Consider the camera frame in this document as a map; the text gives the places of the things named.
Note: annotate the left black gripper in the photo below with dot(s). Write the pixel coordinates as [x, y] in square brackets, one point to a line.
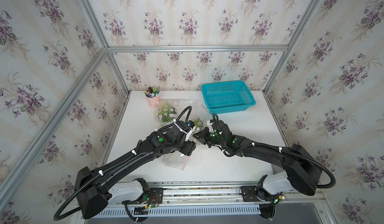
[190, 147]

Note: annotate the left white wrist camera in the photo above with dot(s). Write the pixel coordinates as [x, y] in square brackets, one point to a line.
[192, 128]

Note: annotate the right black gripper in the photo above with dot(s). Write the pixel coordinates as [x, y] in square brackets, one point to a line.
[202, 138]

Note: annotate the chinese cabbage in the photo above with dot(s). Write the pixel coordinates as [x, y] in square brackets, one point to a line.
[166, 112]
[198, 123]

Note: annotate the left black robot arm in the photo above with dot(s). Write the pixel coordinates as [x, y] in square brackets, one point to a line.
[92, 187]

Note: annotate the zip-top bag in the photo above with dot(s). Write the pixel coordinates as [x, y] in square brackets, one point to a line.
[179, 104]
[200, 116]
[175, 160]

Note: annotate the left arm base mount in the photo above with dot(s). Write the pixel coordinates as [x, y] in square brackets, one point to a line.
[151, 197]

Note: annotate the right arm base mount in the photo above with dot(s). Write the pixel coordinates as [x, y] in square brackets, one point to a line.
[258, 193]

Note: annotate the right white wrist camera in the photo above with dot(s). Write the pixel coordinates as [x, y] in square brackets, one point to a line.
[212, 125]

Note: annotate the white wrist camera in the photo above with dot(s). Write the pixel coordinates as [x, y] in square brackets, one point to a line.
[192, 128]
[212, 125]

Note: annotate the teal plastic basket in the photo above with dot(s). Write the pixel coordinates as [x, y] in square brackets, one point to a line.
[227, 97]

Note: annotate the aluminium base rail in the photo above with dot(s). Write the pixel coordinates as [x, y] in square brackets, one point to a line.
[202, 193]

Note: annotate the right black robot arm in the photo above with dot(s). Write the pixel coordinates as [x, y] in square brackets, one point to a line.
[300, 171]

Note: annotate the pink pen cup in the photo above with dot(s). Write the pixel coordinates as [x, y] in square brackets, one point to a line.
[153, 101]

